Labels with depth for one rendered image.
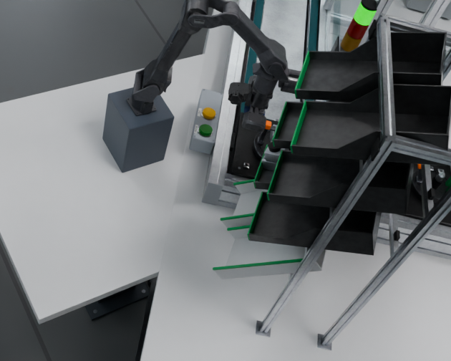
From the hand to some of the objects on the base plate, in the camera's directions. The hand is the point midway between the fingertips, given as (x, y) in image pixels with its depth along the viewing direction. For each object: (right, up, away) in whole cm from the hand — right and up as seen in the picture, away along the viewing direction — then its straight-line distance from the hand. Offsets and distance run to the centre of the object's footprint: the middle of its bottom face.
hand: (251, 114), depth 187 cm
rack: (+13, -47, -2) cm, 49 cm away
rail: (-7, +9, +35) cm, 36 cm away
